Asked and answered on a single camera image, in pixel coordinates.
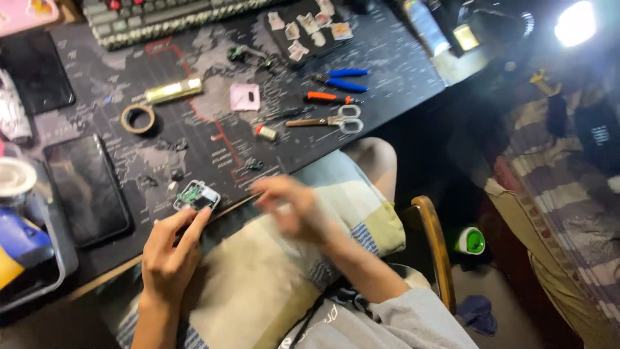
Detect person's right hand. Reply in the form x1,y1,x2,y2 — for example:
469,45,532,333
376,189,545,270
250,175,340,247

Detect person's left hand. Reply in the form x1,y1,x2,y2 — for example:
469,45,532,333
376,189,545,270
141,206,213,307

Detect small clear-cased circuit board device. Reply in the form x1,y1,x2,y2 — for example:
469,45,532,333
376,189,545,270
173,180,222,213

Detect striped patchwork cushion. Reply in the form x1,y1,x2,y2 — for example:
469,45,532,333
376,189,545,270
114,149,407,349

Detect small pink case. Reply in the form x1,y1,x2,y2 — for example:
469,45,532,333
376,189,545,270
229,82,261,112

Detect world map desk mat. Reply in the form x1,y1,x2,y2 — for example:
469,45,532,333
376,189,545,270
29,5,446,287

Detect person's knee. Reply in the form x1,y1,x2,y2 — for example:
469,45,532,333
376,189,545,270
341,137,399,204

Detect small green black component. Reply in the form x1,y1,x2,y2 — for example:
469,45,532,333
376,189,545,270
228,45,273,69

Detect shiny gold metal bar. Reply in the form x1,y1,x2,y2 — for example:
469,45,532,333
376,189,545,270
145,78,203,105

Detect roll of tan tape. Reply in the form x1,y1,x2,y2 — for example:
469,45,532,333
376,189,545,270
120,103,156,134

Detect person's grey shirt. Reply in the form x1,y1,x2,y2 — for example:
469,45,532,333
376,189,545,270
278,287,480,349

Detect black tray of small packets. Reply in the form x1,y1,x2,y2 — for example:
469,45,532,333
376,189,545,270
264,0,355,66

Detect wooden chair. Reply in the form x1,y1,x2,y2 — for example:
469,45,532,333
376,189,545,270
395,195,457,316

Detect black smartphone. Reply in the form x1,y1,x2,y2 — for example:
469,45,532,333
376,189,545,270
43,134,133,249

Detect green and white bottle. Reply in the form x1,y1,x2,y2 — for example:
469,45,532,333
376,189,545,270
453,226,486,256

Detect mechanical keyboard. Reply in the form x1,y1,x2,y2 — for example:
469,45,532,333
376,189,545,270
81,0,286,51

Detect dark blue cloth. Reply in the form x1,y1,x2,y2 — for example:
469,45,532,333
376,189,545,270
457,295,499,337

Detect grey tray with blue items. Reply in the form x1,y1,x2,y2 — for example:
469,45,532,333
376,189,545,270
0,160,79,315

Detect white round lid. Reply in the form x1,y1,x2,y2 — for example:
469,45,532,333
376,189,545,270
0,156,38,198

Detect black tablet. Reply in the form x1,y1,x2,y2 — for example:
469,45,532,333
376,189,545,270
0,32,76,116

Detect crumpled plastic wrapper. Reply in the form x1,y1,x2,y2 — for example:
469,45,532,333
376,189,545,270
0,68,34,145

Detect striped bed blanket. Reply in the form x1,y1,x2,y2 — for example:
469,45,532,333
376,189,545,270
484,63,620,349

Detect pink case with stickers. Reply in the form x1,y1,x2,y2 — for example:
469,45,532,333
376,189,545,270
0,0,61,37

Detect bright desk lamp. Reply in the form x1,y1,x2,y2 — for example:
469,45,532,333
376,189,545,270
521,0,597,49

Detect scissors with clear handles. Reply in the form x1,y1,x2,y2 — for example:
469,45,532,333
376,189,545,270
285,104,364,135

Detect orange-handled cutter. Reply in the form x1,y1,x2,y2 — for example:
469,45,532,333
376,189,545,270
304,91,361,105

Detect blue-handled pliers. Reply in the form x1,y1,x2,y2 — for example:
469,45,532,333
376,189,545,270
311,68,371,94

